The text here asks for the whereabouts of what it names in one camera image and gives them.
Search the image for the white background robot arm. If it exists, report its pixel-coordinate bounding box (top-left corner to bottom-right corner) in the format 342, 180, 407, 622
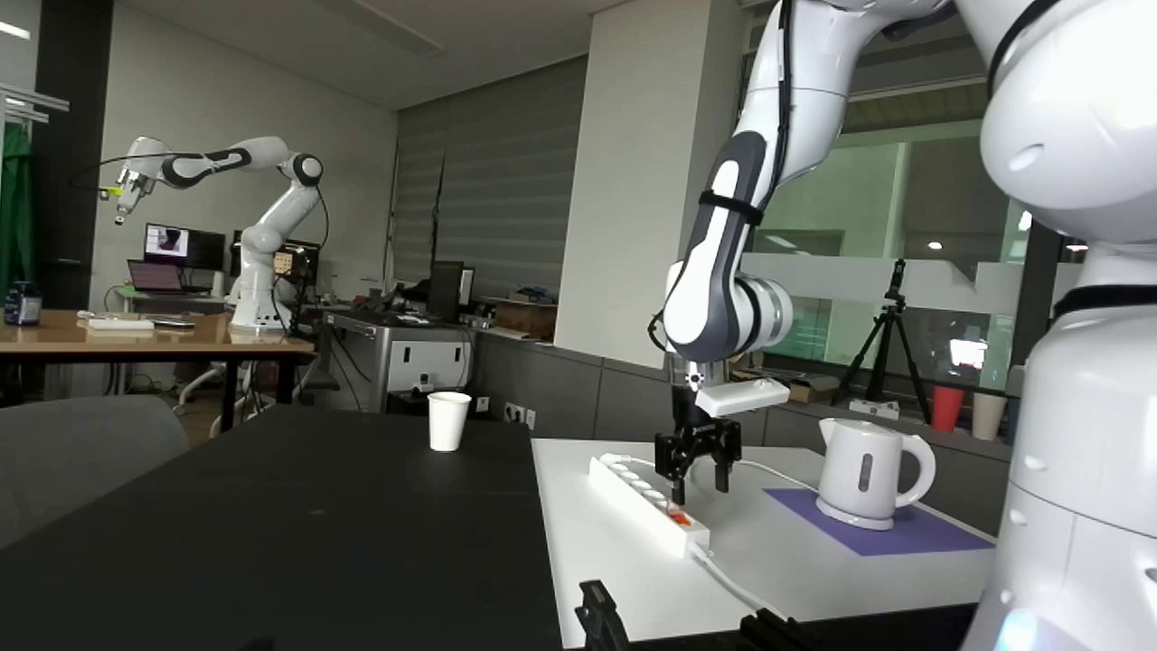
100, 134, 325, 333

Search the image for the black tripod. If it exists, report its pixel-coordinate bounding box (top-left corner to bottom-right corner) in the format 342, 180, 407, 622
830, 257, 930, 418

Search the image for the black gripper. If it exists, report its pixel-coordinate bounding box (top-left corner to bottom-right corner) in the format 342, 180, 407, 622
653, 388, 740, 505

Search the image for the white electric kettle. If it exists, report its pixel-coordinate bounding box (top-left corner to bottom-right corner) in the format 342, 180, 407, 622
817, 415, 936, 529

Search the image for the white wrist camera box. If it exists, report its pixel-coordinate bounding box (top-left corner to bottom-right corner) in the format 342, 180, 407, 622
694, 380, 788, 418

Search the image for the white cabinet printer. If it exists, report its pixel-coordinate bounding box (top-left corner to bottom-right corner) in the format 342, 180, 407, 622
323, 313, 472, 413

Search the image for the white power strip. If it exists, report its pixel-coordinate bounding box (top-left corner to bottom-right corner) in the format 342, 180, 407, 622
585, 453, 712, 557

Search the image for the purple mat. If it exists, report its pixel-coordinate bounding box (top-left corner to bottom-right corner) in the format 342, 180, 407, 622
761, 483, 998, 562

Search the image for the red cup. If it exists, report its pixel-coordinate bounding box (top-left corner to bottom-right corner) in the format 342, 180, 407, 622
930, 388, 965, 433

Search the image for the wooden background table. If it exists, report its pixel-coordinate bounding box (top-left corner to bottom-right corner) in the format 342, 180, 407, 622
0, 312, 314, 429

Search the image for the green cloth screen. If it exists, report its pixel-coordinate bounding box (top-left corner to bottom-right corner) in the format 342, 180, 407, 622
0, 122, 32, 294

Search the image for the white power strip cable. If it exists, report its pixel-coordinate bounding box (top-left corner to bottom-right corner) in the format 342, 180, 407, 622
687, 541, 775, 622

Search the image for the white paper cup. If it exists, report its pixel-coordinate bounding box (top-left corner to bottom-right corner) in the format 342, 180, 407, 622
425, 391, 468, 453

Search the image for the grey office chair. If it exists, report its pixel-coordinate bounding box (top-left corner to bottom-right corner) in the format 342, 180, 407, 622
0, 393, 188, 545

